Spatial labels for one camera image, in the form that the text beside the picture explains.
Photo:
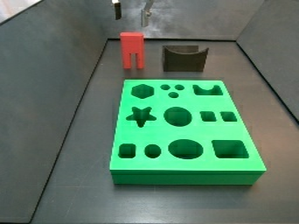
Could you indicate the green foam shape tray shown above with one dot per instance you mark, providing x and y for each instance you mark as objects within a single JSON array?
[{"x": 180, "y": 136}]

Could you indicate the black curved fixture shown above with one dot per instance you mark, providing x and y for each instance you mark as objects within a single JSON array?
[{"x": 183, "y": 58}]

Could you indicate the red square-circle object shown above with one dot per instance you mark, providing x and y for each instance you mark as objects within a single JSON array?
[{"x": 132, "y": 45}]

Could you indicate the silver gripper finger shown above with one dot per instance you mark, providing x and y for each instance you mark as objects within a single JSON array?
[
  {"x": 117, "y": 9},
  {"x": 145, "y": 12}
]

